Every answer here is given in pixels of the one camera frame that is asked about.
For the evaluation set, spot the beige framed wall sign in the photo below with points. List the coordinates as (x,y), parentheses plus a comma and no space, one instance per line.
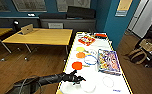
(124,7)

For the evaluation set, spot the clear round bowl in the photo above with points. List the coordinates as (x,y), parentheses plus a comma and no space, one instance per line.
(108,81)
(88,87)

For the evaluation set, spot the long yellow table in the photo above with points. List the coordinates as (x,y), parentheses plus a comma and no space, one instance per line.
(42,36)
(0,33)

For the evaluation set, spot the cardboard box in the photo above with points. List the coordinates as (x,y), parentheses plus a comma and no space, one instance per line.
(148,45)

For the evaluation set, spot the white rectangular panel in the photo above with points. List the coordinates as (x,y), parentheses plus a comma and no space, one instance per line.
(55,25)

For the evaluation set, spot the colourful patterned flat box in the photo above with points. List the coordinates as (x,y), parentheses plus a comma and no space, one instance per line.
(108,61)

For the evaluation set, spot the white wall outlet strip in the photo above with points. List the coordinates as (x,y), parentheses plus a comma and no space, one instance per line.
(31,15)

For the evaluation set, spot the interior glass window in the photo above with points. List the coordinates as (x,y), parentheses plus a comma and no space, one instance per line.
(73,5)
(1,5)
(29,5)

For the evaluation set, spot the blue rimmed white bowl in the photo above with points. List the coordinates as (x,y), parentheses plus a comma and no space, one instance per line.
(90,60)

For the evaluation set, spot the small tan box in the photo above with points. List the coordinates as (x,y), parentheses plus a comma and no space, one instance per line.
(27,29)

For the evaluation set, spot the grey sofa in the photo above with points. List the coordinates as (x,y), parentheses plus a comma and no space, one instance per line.
(78,20)

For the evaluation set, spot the small white round piece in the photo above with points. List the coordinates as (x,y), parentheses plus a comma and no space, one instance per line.
(92,52)

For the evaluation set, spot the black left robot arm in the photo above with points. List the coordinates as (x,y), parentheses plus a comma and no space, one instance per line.
(35,83)

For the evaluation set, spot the brown backpack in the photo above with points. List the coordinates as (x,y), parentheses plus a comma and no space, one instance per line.
(137,56)

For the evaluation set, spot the yellow white gaming table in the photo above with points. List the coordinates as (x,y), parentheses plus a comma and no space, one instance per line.
(95,71)

